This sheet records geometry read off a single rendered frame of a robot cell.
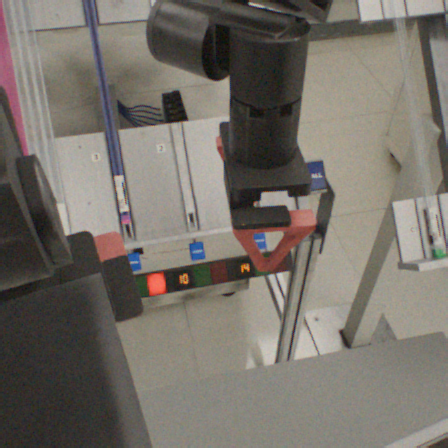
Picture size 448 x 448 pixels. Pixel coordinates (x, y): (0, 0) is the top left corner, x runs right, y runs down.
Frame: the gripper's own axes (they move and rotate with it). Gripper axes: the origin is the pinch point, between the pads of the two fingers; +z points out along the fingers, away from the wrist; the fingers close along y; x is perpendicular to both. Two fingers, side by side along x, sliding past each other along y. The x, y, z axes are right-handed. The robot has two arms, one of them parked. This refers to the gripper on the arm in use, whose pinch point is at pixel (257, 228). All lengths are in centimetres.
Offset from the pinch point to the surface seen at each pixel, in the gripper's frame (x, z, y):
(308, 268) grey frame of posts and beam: 18, 42, -31
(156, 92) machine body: -12, 30, -89
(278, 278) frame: 16, 63, -48
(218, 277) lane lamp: -1.8, 32.1, -22.4
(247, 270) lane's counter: 3.5, 31.8, -23.2
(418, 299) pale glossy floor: 68, 94, -60
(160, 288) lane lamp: -12.1, 32.3, -21.2
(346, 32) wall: 94, 75, -239
